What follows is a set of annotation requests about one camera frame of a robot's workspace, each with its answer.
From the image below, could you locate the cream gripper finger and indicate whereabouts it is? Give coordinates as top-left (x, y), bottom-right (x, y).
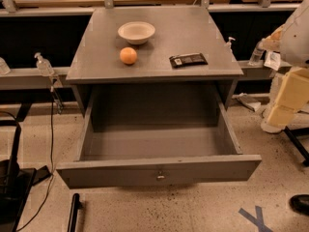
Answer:
top-left (267, 67), bottom-right (309, 128)

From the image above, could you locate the orange fruit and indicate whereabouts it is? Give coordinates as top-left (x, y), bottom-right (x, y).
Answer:
top-left (120, 47), bottom-right (137, 65)

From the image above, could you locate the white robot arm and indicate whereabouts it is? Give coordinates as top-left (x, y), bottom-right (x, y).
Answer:
top-left (261, 0), bottom-right (309, 133)

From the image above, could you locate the brass drawer knob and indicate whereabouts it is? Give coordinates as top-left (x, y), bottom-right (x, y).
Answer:
top-left (156, 171), bottom-right (166, 181)

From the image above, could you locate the open grey top drawer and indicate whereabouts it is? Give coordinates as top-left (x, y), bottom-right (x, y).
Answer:
top-left (57, 83), bottom-right (262, 189)

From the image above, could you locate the white wipes packet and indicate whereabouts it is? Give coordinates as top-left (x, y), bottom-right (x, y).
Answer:
top-left (264, 51), bottom-right (281, 71)

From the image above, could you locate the grey box on floor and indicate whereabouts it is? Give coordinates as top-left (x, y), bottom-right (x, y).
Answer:
top-left (237, 93), bottom-right (261, 112)

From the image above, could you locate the clear plastic water bottle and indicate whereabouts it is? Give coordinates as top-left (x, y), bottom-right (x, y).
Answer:
top-left (248, 40), bottom-right (265, 66)

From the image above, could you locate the small pump bottle behind cabinet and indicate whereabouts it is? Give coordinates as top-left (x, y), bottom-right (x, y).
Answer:
top-left (225, 37), bottom-right (236, 52)

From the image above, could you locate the black snack bar packet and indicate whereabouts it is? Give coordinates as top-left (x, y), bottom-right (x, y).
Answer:
top-left (169, 53), bottom-right (208, 69)

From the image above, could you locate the black shoe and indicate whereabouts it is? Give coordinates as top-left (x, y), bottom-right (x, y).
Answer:
top-left (290, 194), bottom-right (309, 216)

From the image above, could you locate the grey wooden cabinet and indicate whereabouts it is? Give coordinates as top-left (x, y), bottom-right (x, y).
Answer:
top-left (67, 6), bottom-right (242, 123)

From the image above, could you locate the white ceramic bowl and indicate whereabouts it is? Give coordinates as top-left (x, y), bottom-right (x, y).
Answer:
top-left (118, 21), bottom-right (155, 45)

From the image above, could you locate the clear pump sanitizer bottle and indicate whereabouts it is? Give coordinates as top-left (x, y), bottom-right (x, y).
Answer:
top-left (35, 52), bottom-right (55, 76)

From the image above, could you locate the black bar on floor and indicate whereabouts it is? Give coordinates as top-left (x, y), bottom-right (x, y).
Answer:
top-left (67, 193), bottom-right (82, 232)

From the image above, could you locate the clear bottle at left edge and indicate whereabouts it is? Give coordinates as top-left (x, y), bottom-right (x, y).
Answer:
top-left (0, 57), bottom-right (11, 74)

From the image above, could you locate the black stand base left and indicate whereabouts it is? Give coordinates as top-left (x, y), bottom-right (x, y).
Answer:
top-left (0, 112), bottom-right (51, 232)

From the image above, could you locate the grey metal shelf rail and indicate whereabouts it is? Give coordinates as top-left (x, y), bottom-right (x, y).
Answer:
top-left (0, 60), bottom-right (291, 91)

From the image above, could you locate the black cable on floor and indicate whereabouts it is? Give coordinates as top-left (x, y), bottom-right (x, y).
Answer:
top-left (15, 86), bottom-right (56, 232)

